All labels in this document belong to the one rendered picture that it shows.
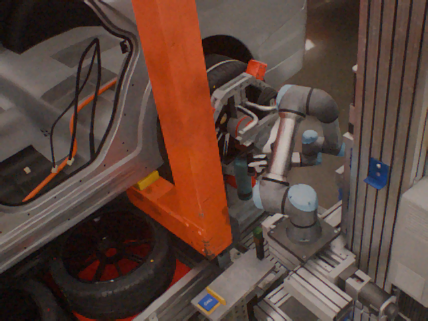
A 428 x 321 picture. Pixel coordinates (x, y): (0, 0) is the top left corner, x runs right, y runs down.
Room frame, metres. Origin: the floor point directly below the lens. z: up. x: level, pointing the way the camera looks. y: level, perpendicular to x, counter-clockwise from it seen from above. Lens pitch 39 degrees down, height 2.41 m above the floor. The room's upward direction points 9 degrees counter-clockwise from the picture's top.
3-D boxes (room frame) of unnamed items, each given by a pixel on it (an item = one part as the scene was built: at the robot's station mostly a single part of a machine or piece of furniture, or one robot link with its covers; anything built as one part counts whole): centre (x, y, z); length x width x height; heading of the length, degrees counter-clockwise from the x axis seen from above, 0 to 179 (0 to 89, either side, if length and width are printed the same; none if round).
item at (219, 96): (2.19, -0.15, 0.85); 0.54 x 0.07 x 0.54; 129
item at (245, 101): (2.16, -0.31, 1.03); 0.19 x 0.18 x 0.11; 39
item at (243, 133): (2.03, -0.15, 1.03); 0.19 x 0.18 x 0.11; 39
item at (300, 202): (1.40, -0.31, 0.98); 0.13 x 0.12 x 0.14; 58
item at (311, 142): (1.86, -0.48, 0.91); 0.11 x 0.08 x 0.11; 58
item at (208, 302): (1.36, 0.14, 0.47); 0.07 x 0.07 x 0.02; 39
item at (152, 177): (2.08, 0.41, 0.71); 0.14 x 0.14 x 0.05; 39
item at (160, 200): (1.94, 0.30, 0.69); 0.52 x 0.17 x 0.35; 39
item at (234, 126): (2.13, -0.20, 0.85); 0.21 x 0.14 x 0.14; 39
